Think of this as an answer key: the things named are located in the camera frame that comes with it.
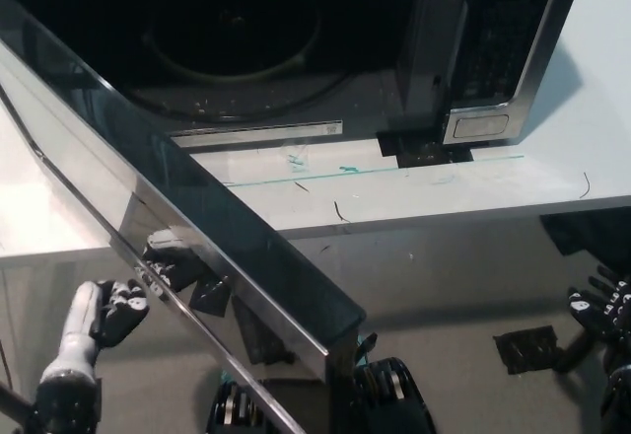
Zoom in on glass microwave turntable plate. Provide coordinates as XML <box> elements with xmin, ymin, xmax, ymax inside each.
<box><xmin>141</xmin><ymin>0</ymin><xmax>346</xmax><ymax>112</ymax></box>

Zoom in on teal tape line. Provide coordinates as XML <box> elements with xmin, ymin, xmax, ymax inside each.
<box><xmin>222</xmin><ymin>154</ymin><xmax>526</xmax><ymax>188</ymax></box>

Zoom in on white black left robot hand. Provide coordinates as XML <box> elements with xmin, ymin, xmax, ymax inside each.
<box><xmin>38</xmin><ymin>278</ymin><xmax>150</xmax><ymax>385</ymax></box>

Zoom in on silver microwave door release button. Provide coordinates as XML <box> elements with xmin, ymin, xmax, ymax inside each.
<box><xmin>453</xmin><ymin>113</ymin><xmax>511</xmax><ymax>140</ymax></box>

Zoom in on black glass microwave door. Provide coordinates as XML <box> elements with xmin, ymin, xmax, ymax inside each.
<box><xmin>0</xmin><ymin>0</ymin><xmax>367</xmax><ymax>434</ymax></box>

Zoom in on thin dark cable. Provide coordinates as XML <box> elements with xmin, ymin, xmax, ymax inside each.
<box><xmin>0</xmin><ymin>339</ymin><xmax>14</xmax><ymax>392</ymax></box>

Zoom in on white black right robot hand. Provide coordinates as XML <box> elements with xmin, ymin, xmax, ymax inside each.
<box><xmin>555</xmin><ymin>263</ymin><xmax>631</xmax><ymax>374</ymax></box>

